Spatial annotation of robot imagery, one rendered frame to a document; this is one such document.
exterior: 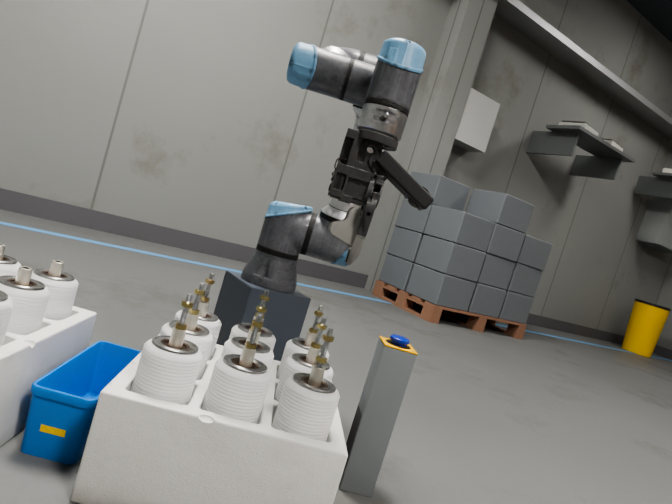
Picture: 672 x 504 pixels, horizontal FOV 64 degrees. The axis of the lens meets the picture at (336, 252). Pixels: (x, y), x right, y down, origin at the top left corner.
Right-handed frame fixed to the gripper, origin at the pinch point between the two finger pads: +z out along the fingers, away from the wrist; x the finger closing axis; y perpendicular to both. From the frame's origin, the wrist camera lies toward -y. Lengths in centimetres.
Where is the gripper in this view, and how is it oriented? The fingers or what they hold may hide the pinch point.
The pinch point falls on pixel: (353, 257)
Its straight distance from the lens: 88.7
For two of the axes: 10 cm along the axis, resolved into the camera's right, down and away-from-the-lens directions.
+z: -2.9, 9.5, 0.7
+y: -9.6, -2.9, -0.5
